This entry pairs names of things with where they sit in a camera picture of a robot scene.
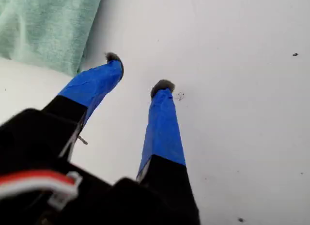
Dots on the green t-shirt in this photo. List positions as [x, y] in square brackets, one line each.
[43, 23]

